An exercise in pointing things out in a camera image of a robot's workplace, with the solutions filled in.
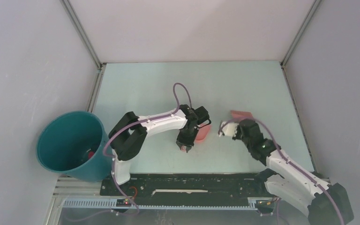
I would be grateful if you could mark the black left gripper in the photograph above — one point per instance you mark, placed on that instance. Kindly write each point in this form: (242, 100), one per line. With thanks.
(188, 143)

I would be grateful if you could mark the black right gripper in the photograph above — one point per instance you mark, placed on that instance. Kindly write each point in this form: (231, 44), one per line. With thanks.
(236, 137)

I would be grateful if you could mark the pink dustpan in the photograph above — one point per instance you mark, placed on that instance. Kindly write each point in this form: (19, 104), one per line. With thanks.
(202, 134)

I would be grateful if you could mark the pink hand brush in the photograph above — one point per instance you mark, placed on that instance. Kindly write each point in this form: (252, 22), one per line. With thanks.
(240, 114)

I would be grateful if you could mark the magenta paper scrap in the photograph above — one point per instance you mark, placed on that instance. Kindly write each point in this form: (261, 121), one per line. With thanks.
(90, 154)

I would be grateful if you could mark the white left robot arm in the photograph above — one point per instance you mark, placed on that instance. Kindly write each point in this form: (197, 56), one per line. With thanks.
(129, 134)

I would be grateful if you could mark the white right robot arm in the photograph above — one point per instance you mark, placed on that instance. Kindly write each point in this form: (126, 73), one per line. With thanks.
(321, 202)

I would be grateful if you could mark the teal plastic bucket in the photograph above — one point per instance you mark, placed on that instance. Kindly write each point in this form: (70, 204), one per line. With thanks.
(64, 144)

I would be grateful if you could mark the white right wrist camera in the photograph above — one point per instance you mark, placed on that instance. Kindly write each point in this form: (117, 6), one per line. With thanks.
(228, 129)

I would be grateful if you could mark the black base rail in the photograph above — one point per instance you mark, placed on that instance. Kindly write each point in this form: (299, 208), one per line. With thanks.
(234, 189)

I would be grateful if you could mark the white cable duct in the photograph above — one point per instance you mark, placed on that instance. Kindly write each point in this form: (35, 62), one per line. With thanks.
(114, 203)

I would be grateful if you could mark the aluminium corner post right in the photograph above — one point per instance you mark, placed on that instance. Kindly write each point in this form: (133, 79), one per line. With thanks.
(307, 20)

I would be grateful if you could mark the aluminium corner post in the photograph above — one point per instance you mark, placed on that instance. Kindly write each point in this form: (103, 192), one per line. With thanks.
(307, 20)
(98, 76)

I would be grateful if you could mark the aluminium corner post left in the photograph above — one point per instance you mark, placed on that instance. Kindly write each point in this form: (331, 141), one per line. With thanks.
(98, 76)

